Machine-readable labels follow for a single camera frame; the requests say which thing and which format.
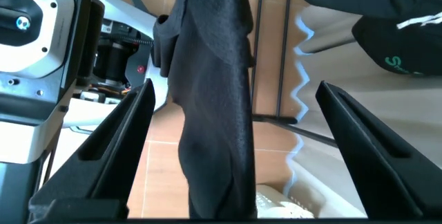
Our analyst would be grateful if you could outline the black shorts with white cord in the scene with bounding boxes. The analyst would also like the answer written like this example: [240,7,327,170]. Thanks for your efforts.
[282,0,442,77]

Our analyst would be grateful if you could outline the white laundry basket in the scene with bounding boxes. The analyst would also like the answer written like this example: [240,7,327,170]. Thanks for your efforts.
[255,183,327,219]

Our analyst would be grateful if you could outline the black clothes rack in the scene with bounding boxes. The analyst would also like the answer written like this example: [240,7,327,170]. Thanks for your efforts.
[241,0,339,149]

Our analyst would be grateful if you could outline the black garment with white label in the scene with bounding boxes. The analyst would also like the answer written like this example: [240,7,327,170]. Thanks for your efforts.
[153,0,258,220]

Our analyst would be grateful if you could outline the beige curtain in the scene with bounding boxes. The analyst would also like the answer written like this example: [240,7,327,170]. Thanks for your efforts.
[281,5,442,218]

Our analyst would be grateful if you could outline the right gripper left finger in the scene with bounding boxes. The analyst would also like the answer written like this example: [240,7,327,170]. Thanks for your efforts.
[28,78,157,221]

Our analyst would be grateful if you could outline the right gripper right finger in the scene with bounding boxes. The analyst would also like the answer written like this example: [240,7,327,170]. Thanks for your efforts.
[315,80,442,218]

